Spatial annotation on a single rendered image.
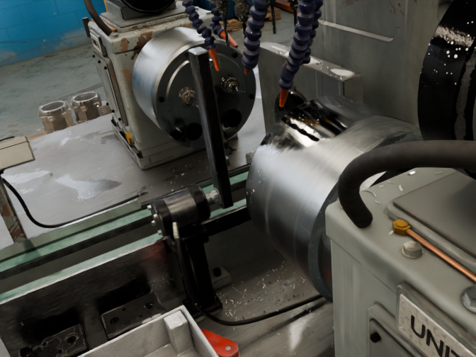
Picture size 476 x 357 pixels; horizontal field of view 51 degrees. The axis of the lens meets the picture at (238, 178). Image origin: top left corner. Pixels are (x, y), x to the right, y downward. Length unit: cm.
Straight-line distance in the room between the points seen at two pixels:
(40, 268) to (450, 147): 78
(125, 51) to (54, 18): 518
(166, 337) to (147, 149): 96
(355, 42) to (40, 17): 562
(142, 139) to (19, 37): 513
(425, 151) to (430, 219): 12
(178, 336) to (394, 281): 18
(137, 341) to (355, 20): 73
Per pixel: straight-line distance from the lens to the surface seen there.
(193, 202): 75
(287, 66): 73
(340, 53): 102
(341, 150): 59
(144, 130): 133
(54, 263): 97
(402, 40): 88
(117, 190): 132
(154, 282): 91
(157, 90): 107
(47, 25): 643
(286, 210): 62
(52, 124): 345
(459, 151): 33
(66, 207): 131
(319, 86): 88
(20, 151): 103
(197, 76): 70
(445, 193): 48
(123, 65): 127
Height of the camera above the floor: 144
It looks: 31 degrees down
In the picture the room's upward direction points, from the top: 9 degrees counter-clockwise
